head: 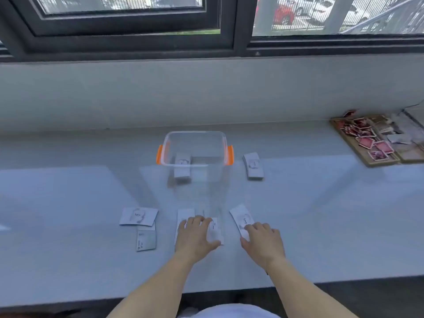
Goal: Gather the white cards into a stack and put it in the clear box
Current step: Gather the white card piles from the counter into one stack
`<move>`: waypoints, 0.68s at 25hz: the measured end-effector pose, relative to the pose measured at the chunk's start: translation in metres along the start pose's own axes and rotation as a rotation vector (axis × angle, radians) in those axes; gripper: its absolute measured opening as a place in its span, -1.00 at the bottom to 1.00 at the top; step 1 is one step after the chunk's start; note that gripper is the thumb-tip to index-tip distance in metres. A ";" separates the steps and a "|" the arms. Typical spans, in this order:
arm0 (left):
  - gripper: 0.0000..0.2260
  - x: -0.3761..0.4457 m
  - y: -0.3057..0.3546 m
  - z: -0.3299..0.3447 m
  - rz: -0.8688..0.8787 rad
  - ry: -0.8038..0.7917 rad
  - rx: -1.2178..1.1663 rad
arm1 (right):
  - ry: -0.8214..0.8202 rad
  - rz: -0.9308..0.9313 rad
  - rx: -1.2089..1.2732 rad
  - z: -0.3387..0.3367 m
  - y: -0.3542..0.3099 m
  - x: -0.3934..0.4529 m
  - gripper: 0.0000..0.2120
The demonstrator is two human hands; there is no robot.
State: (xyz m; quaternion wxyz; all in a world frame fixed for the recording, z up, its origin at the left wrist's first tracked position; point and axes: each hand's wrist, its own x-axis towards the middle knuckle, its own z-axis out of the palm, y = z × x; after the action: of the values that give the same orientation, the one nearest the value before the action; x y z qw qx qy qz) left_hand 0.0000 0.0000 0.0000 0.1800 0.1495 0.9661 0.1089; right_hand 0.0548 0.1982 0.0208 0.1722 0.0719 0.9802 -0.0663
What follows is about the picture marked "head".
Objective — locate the dark window frame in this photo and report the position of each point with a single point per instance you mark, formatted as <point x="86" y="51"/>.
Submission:
<point x="228" y="26"/>

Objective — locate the small white card packet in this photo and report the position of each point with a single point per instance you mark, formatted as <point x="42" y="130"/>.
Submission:
<point x="215" y="232"/>

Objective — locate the person's right thumb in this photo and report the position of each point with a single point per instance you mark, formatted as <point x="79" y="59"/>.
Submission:
<point x="244" y="243"/>

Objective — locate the white car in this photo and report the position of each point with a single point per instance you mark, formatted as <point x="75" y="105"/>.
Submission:
<point x="314" y="6"/>

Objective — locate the person's left thumb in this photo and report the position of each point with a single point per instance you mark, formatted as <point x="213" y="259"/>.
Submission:
<point x="214" y="245"/>

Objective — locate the person's right forearm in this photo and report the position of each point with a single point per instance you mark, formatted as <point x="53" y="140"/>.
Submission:
<point x="303" y="291"/>

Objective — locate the person's right hand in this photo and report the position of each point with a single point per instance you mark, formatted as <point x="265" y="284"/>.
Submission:
<point x="265" y="245"/>

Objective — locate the red car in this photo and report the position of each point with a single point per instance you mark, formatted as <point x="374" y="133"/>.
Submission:
<point x="284" y="13"/>

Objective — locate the person's left forearm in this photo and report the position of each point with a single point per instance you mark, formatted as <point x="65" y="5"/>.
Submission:
<point x="155" y="288"/>

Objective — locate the pile of white paper pieces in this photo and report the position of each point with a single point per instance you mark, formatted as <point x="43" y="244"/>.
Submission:
<point x="402" y="129"/>

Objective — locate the person's left hand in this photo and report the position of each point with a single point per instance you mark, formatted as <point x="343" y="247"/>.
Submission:
<point x="193" y="240"/>

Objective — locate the wooden tray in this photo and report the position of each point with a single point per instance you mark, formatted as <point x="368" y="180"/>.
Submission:
<point x="367" y="155"/>

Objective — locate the person's white clothing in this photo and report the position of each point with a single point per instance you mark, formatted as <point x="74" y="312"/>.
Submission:
<point x="228" y="311"/>

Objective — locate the grey card packet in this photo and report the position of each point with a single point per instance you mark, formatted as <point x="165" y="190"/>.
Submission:
<point x="146" y="240"/>

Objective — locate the pile of red picture cards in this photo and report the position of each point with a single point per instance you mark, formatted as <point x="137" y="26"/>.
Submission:
<point x="366" y="137"/>

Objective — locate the white pillar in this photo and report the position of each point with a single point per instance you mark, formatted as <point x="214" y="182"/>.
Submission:
<point x="338" y="13"/>
<point x="265" y="13"/>

